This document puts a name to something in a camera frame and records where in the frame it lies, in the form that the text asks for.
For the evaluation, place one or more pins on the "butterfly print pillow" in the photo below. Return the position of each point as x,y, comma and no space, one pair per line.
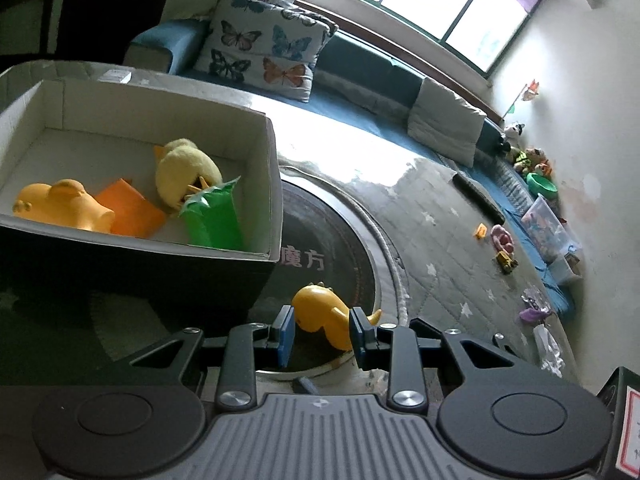
262,42

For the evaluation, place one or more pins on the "orange block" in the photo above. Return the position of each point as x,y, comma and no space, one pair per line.
132,207

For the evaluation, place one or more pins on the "window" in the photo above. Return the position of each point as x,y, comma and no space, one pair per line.
440,0

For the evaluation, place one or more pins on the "colourful wall decoration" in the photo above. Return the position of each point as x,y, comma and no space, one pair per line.
527,91

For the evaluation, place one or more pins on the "small yellow toy block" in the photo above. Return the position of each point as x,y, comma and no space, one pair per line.
481,231

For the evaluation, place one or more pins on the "yellow plush chick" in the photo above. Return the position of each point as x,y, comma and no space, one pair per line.
185,172

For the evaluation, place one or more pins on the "pile of plush toys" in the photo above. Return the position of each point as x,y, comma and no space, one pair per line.
530,157

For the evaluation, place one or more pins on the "grey square cushion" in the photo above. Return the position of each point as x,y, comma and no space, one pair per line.
445,120

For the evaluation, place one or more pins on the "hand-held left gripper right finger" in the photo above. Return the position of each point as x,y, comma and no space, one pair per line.
359,336

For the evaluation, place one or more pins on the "grey star pattern rug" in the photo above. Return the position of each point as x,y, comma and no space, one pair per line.
435,240

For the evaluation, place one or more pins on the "clear plastic storage box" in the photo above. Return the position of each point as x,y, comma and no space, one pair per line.
547,230

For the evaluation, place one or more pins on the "white cardboard box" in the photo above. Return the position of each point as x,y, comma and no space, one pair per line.
75,160

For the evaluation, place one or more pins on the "green plastic bowl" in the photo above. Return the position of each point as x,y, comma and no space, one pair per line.
541,183

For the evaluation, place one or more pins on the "purple toy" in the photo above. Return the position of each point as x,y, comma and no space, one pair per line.
534,310

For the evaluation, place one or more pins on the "green plastic packet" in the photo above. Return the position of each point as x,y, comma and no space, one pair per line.
212,220

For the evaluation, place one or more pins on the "yellow dinosaur toy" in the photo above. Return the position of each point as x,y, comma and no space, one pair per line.
322,316

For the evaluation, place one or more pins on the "black and white plush toy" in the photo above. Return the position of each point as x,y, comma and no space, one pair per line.
512,135

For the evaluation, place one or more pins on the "blue sofa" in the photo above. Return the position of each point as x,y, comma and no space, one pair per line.
370,80

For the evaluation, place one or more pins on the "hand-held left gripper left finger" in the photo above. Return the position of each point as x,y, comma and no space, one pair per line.
286,336

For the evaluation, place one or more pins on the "yellow toy truck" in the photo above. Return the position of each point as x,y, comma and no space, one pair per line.
506,261

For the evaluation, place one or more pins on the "orange rubber pig toy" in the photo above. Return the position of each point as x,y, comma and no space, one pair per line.
62,203

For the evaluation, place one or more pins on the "dark box with red label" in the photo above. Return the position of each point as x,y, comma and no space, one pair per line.
620,430

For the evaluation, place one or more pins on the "round black mat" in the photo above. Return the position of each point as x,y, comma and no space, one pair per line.
325,250

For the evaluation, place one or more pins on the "clear plastic bag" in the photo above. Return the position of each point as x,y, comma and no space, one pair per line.
547,347

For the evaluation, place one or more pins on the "black remote control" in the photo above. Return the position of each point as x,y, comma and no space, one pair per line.
477,194

